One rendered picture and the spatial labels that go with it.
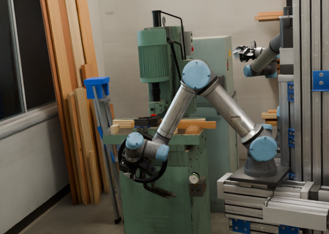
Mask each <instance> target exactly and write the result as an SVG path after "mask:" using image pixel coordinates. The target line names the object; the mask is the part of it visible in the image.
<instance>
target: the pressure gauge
mask: <svg viewBox="0 0 329 234"><path fill-rule="evenodd" d="M188 180H189V181H190V182H191V183H192V184H194V186H196V185H197V183H198V182H199V180H200V175H199V174H198V173H197V172H192V173H191V174H190V175H189V177H188Z"/></svg>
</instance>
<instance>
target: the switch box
mask: <svg viewBox="0 0 329 234"><path fill-rule="evenodd" d="M191 33H192V31H184V40H185V50H186V56H191V55H193V53H192V52H193V51H192V47H193V42H191V39H192V40H193V36H191ZM180 35H181V45H182V51H183V56H184V46H183V37H182V32H180ZM191 37H192V38H191ZM191 43H192V44H191Z"/></svg>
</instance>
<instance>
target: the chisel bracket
mask: <svg viewBox="0 0 329 234"><path fill-rule="evenodd" d="M165 103H166V101H165V99H161V100H160V101H152V102H150V103H149V113H150V114H156V115H159V114H161V113H162V112H164V111H165V110H166V106H165ZM151 108H155V110H153V111H151V110H150V109H151Z"/></svg>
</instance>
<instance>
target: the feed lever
mask: <svg viewBox="0 0 329 234"><path fill-rule="evenodd" d="M168 43H169V44H170V45H171V48H172V52H173V56H174V60H175V64H176V68H177V71H178V75H179V79H180V81H181V79H182V78H181V74H180V70H179V66H178V62H177V58H176V54H175V50H174V46H173V44H174V40H173V39H169V40H168ZM180 86H181V84H180V85H179V87H180ZM178 89H179V88H178Z"/></svg>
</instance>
